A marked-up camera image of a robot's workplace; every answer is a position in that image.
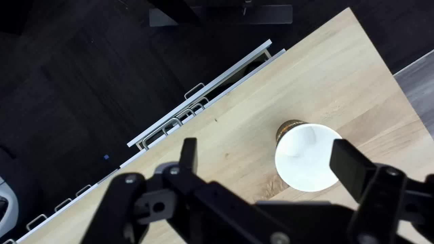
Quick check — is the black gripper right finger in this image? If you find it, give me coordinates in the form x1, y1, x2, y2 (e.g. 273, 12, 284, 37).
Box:
329, 139, 377, 201

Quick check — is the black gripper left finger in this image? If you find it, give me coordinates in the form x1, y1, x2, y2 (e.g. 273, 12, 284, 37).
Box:
179, 138, 198, 172

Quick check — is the brown paper coffee cup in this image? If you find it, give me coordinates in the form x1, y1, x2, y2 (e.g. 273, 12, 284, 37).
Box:
273, 119, 341, 192

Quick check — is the open white bottom drawer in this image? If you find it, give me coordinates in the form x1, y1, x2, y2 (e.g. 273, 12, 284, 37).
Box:
127, 39, 284, 150

